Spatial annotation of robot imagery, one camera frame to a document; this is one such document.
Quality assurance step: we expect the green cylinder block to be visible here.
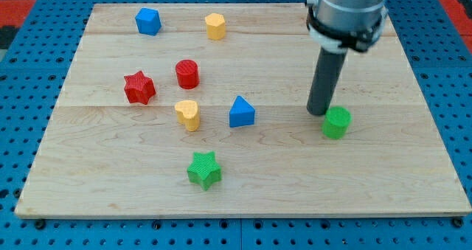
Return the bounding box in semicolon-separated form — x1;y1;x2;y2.
322;106;352;139

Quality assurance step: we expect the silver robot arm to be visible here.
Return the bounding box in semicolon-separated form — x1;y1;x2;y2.
305;0;388;54

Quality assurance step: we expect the green star block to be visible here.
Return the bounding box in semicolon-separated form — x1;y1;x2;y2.
187;151;222;191

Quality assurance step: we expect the red star block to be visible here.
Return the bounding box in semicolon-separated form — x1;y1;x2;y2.
124;71;156;105

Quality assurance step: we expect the blue triangle block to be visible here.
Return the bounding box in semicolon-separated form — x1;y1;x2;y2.
229;96;255;128

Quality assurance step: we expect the yellow heart block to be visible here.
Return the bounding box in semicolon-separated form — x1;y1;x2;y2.
174;100;201;132

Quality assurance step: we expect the red cylinder block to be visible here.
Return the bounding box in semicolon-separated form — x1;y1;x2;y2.
175;59;200;89

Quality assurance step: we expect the wooden board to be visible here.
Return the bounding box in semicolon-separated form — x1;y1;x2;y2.
15;4;471;220

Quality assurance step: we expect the yellow hexagon block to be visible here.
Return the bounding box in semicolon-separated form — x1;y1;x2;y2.
205;13;226;41

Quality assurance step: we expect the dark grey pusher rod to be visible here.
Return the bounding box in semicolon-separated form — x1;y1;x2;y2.
307;48;347;116

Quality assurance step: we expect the blue cube block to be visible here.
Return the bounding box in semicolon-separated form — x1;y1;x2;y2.
135;7;162;36

